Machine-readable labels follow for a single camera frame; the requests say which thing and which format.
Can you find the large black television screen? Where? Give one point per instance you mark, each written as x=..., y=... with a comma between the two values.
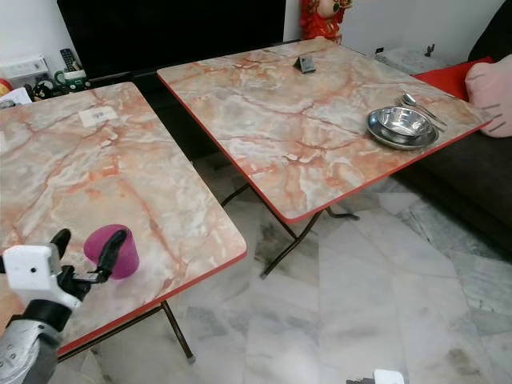
x=168, y=32

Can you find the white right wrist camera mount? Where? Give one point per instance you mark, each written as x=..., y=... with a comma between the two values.
x=388, y=378

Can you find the pink plush pillow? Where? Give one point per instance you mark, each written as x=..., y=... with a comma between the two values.
x=492, y=96

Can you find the white paper sheets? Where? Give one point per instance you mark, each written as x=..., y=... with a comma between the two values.
x=14, y=97

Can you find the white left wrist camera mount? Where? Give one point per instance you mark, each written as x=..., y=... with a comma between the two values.
x=32, y=276

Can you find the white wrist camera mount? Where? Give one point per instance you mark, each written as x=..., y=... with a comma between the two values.
x=388, y=378
x=32, y=276

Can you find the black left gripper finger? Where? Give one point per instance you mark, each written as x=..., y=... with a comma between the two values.
x=110, y=252
x=61, y=242

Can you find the black remote control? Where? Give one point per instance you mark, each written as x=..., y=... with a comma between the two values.
x=68, y=58

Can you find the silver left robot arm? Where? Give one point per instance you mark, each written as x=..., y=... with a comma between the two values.
x=26, y=352

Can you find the magenta plastic cup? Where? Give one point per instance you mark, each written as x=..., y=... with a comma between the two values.
x=128, y=260

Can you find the stainless steel plate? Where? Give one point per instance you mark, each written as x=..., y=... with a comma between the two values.
x=408, y=146

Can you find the grey marble side shelf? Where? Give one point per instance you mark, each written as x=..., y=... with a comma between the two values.
x=404, y=58

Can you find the marble folding table red edge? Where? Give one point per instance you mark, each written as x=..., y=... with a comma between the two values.
x=288, y=136

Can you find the white rectangular sticker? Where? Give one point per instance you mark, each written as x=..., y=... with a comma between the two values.
x=98, y=116

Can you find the small black wedge object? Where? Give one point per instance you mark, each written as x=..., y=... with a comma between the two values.
x=306, y=64

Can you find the marble folding table with stickers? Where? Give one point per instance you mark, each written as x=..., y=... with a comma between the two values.
x=112, y=176

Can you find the dark sofa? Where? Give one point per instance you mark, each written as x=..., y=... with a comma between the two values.
x=464, y=184

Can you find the red cushion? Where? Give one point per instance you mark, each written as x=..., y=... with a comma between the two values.
x=444, y=80

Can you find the stainless steel bowl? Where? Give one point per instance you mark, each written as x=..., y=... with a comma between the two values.
x=402, y=122

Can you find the red figurine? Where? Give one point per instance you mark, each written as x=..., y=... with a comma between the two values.
x=324, y=20

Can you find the stainless steel spoon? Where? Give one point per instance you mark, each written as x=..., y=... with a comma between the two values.
x=410, y=99

